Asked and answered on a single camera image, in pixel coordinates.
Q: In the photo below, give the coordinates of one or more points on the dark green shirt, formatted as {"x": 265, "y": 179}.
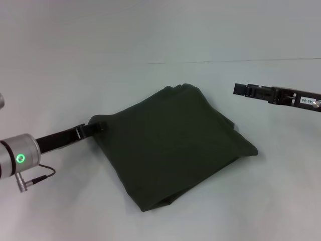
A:
{"x": 173, "y": 148}

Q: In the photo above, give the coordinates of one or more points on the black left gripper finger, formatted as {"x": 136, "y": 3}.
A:
{"x": 94, "y": 129}

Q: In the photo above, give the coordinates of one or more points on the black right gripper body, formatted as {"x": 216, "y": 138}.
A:
{"x": 296, "y": 99}

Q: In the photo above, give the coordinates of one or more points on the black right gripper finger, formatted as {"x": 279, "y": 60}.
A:
{"x": 250, "y": 91}

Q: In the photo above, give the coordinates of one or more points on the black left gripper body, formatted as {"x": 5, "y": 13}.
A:
{"x": 59, "y": 138}

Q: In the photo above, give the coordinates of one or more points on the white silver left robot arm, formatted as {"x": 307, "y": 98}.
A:
{"x": 17, "y": 157}

